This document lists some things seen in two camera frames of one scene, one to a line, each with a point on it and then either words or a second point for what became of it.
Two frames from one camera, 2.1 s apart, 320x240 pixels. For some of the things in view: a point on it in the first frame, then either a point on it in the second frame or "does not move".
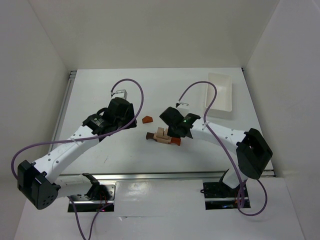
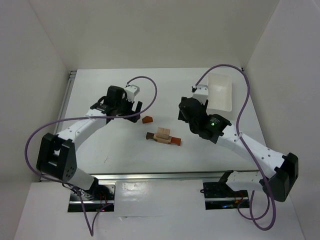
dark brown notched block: (150, 136) does not move
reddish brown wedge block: (147, 119) does not move
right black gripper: (175, 131) to (185, 111)
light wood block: (160, 131) does not move
